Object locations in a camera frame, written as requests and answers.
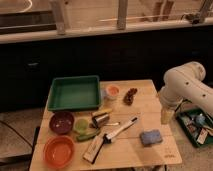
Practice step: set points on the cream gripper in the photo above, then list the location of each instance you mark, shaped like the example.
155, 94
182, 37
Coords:
166, 115

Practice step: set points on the blue sponge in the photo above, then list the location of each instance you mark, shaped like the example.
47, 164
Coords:
150, 137

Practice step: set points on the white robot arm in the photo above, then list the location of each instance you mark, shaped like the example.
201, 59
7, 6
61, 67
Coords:
185, 82

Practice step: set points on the green plastic tray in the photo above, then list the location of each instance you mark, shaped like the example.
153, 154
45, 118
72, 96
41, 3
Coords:
74, 93

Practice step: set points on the green bin with items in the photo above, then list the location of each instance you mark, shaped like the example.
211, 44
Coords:
192, 122

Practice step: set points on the brown dried food piece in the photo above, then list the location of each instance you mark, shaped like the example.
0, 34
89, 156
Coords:
129, 96

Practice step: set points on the metal spoon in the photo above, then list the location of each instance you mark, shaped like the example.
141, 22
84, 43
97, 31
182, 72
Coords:
91, 125

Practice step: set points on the white cup orange inside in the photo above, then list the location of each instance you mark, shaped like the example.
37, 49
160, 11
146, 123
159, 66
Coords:
112, 91

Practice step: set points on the yellow banana toy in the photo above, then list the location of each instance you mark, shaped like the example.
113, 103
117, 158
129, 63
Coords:
102, 111

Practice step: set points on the metal cup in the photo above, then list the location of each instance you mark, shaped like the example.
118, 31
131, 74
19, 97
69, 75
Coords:
100, 120

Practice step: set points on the green pepper toy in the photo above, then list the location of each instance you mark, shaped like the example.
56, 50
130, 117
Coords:
89, 136

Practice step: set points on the wooden block tool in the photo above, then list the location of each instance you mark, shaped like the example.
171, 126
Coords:
93, 149

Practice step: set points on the small green cup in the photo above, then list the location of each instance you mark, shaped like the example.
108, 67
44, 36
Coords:
81, 126

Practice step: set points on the purple bowl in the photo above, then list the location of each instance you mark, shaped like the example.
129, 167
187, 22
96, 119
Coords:
61, 123

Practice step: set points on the orange bowl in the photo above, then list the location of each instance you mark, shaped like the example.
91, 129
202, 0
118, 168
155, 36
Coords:
58, 152

